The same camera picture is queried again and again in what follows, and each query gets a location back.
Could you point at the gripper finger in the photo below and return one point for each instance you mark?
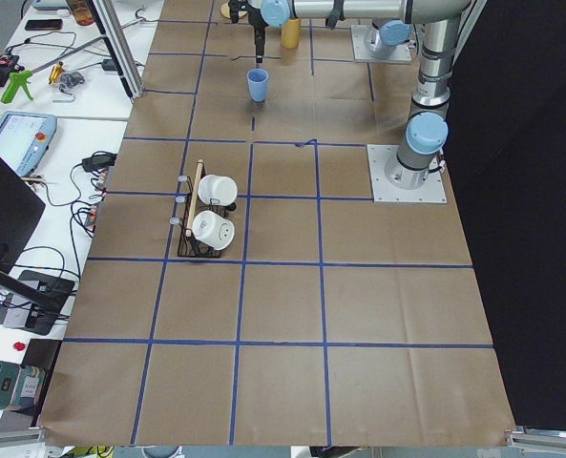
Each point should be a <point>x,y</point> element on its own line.
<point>259,41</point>

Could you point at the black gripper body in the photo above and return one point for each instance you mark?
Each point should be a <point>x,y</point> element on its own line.
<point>259,30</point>

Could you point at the light blue plastic cup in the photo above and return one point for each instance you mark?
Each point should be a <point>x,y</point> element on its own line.
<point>257,80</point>

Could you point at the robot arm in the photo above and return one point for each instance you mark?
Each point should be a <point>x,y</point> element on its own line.
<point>427,130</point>
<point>385,33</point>

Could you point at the bamboo cylinder holder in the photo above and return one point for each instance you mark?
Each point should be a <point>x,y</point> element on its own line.
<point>291,33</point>

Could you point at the black power adapter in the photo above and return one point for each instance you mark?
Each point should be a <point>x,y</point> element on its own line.
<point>98,161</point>

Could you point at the white smiley mug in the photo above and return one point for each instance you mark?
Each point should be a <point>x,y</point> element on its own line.
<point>213,230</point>

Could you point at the black smartphone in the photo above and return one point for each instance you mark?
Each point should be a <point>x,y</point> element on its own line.
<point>44,25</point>

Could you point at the teach pendant tablet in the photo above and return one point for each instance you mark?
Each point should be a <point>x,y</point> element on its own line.
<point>24,139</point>

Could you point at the green power supply box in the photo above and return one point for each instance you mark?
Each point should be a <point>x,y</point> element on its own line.
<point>20,385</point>

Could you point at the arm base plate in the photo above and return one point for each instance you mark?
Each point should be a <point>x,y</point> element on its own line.
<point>391,182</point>
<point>361,53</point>

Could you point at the aluminium frame post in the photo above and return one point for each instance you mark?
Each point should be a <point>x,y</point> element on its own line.
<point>105,17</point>

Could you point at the white mug with handle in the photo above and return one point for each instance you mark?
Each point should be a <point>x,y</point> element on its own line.
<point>217,190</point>

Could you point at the black wire mug rack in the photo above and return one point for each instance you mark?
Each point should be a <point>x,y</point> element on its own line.
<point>191,205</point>

